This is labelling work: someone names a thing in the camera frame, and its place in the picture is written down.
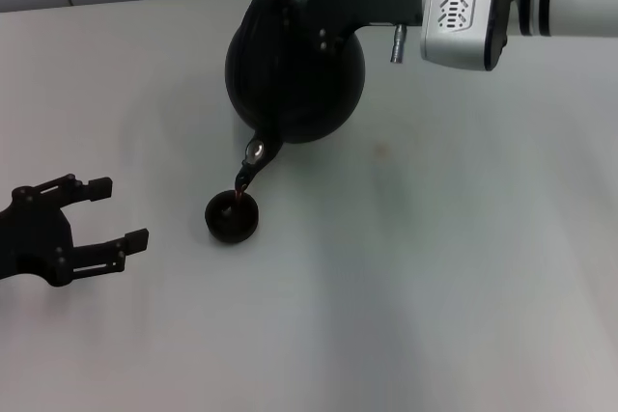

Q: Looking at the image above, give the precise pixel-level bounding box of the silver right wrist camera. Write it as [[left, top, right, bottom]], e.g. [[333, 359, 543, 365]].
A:
[[418, 0, 521, 72]]

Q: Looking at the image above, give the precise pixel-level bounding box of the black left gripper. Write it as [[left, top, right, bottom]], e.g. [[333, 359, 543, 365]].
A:
[[0, 172, 151, 288]]

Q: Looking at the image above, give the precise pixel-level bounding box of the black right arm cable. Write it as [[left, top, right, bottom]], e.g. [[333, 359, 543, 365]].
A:
[[389, 22, 408, 66]]

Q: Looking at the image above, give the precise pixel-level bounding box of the small black teacup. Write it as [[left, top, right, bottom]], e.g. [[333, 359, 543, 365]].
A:
[[204, 190, 261, 246]]

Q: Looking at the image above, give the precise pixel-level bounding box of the black round teapot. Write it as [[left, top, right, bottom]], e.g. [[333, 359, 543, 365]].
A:
[[224, 0, 367, 194]]

